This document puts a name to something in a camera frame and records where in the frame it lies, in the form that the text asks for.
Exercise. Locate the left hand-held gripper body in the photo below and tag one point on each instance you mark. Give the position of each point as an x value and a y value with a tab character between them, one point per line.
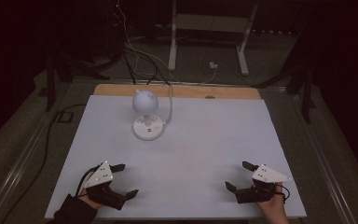
101	175

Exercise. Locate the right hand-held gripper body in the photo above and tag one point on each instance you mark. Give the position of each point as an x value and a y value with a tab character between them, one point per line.
267	174

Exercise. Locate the white round desk lamp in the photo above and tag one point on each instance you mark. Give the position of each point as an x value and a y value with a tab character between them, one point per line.
145	101

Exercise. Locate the person's left hand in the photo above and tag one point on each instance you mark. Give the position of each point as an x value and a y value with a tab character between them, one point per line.
90	200

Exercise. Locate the person's right hand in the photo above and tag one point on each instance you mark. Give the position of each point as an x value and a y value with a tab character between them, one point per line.
273	210

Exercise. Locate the white table mat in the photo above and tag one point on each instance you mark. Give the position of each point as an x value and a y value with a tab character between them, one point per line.
199	149

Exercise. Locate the black stand legs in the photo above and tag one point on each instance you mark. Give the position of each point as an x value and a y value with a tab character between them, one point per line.
306	93
51	84

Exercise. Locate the white power plug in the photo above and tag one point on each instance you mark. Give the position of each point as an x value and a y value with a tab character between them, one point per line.
213	65

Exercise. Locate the white metal stand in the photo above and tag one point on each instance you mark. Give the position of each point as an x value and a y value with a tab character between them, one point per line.
209	23

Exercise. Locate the metal floor rail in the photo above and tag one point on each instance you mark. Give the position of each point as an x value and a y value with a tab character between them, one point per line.
323	155
18	161

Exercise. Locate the black square floor frame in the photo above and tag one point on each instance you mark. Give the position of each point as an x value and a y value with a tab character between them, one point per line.
64	117

